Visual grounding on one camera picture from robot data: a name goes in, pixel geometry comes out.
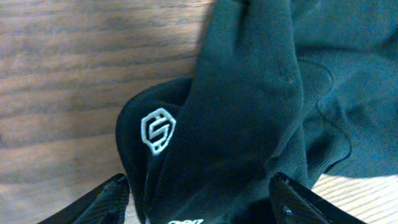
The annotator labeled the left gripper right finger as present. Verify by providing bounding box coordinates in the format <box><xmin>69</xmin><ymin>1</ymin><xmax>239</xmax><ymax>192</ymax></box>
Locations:
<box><xmin>269</xmin><ymin>172</ymin><xmax>366</xmax><ymax>224</ymax></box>

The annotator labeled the black polo shirt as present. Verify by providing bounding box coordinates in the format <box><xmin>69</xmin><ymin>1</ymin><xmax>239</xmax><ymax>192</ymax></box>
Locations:
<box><xmin>116</xmin><ymin>0</ymin><xmax>397</xmax><ymax>223</ymax></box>

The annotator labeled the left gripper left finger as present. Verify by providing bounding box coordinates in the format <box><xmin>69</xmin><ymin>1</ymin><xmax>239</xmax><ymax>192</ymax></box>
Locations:
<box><xmin>39</xmin><ymin>174</ymin><xmax>130</xmax><ymax>224</ymax></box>

